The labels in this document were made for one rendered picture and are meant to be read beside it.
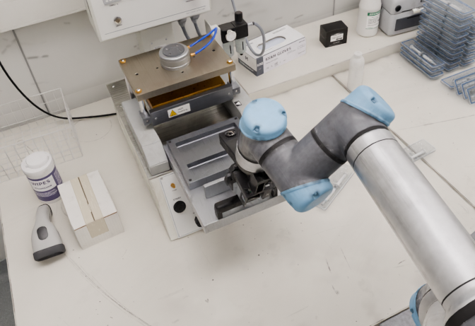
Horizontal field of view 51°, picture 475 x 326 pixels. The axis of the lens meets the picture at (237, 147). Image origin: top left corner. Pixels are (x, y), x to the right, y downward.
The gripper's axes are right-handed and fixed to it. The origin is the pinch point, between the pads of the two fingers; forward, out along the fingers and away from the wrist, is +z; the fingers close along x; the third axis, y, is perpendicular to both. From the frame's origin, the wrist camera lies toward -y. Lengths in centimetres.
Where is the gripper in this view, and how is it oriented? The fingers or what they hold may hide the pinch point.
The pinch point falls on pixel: (241, 188)
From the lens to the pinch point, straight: 112.2
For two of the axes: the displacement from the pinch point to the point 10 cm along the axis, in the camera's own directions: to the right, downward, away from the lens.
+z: -0.8, 4.7, 8.8
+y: 4.2, 8.2, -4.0
